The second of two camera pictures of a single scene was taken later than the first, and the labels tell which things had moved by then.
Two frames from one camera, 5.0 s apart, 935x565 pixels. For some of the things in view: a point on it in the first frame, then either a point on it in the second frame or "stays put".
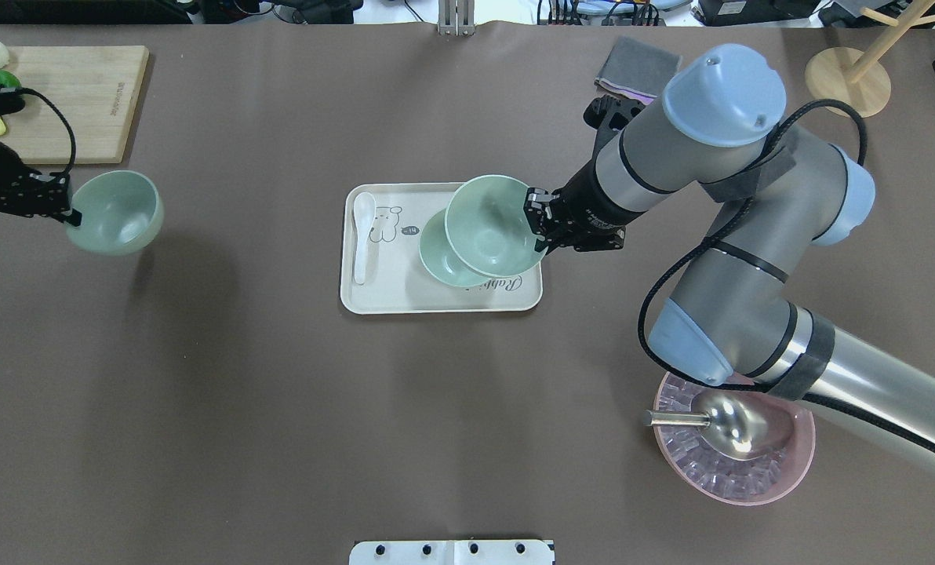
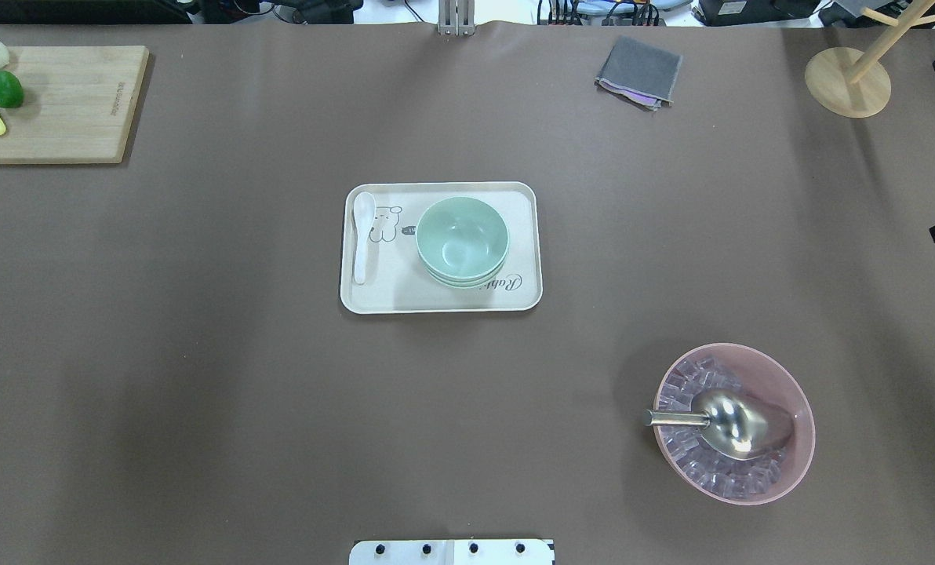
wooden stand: (859, 78) stays put
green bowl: (488, 227) -> (462, 281)
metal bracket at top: (456, 17) stays put
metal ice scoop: (735, 424) stays put
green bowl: (121, 213) -> (462, 237)
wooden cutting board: (101, 85) stays put
